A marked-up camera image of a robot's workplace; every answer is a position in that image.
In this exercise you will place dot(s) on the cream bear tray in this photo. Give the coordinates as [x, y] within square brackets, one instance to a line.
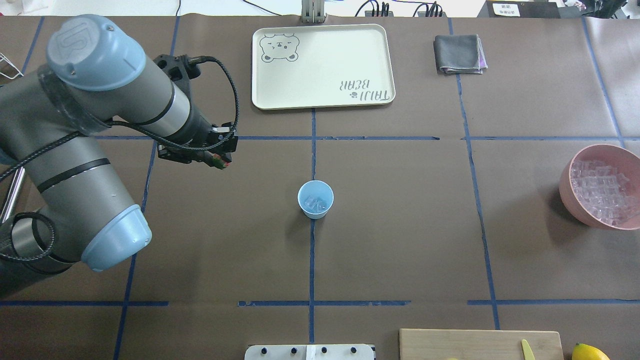
[321, 66]

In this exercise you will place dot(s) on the ice cube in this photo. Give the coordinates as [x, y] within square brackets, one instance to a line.
[321, 206]
[310, 203]

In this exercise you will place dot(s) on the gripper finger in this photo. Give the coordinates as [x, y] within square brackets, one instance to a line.
[209, 157]

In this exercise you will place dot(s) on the yellow lemon outer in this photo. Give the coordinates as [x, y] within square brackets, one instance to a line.
[582, 351]

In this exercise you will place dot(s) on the yellow plastic knife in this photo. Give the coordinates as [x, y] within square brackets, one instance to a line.
[527, 351]

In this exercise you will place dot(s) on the black box with label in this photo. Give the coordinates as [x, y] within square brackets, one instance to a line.
[519, 9]

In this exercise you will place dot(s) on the steel muddler black tip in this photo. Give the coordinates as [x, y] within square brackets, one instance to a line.
[13, 194]

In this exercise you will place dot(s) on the red strawberry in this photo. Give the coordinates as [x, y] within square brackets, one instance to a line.
[218, 162]

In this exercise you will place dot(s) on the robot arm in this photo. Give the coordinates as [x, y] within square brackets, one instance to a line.
[95, 77]

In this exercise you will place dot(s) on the bamboo cutting board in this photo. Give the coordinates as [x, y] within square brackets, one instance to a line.
[474, 344]

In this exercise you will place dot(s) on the clear ice cubes pile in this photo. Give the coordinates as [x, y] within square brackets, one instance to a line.
[604, 191]

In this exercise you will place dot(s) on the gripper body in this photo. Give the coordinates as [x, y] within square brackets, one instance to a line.
[201, 131]

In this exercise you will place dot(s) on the metal cup rack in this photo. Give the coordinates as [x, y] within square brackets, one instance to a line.
[8, 70]

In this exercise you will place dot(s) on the blue plastic cup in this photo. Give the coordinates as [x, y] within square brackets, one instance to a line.
[315, 188]

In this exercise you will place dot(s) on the pink bowl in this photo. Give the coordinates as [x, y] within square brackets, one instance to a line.
[626, 162]

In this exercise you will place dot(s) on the grey folded cloth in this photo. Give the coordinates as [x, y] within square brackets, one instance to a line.
[460, 54]

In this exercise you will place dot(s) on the orange black power strips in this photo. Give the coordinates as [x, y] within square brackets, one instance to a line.
[400, 9]

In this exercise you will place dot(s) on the white pole mount base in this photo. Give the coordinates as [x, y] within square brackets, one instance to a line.
[338, 351]

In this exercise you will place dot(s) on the aluminium frame post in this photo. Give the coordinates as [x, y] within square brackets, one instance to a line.
[313, 11]

